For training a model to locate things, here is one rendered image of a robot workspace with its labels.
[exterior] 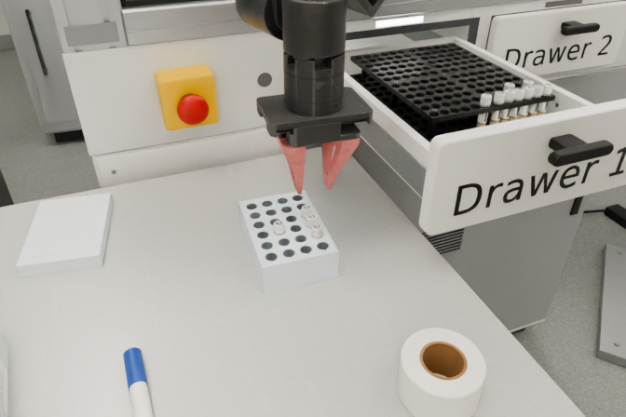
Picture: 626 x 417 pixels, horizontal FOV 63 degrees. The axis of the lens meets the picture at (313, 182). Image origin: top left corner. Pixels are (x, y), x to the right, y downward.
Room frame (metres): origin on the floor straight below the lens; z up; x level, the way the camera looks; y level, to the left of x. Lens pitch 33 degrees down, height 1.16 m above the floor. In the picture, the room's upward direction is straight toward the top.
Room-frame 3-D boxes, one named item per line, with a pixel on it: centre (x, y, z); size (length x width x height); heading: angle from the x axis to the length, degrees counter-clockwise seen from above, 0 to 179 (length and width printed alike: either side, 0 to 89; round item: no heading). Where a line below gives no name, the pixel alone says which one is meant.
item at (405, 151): (0.67, -0.17, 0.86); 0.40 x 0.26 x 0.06; 21
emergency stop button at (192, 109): (0.61, 0.16, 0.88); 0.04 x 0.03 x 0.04; 111
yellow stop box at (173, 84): (0.64, 0.17, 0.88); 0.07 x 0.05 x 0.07; 111
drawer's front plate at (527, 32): (0.89, -0.43, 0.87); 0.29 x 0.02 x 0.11; 111
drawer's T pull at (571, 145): (0.45, -0.26, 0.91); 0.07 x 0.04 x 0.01; 111
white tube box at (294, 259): (0.46, 0.03, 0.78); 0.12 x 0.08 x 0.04; 18
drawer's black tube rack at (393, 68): (0.66, -0.18, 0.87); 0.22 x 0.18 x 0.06; 21
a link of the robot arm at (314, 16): (0.47, 0.00, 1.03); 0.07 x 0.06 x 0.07; 35
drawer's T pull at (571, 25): (0.86, -0.44, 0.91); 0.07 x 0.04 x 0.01; 111
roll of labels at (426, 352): (0.28, -0.11, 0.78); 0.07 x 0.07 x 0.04
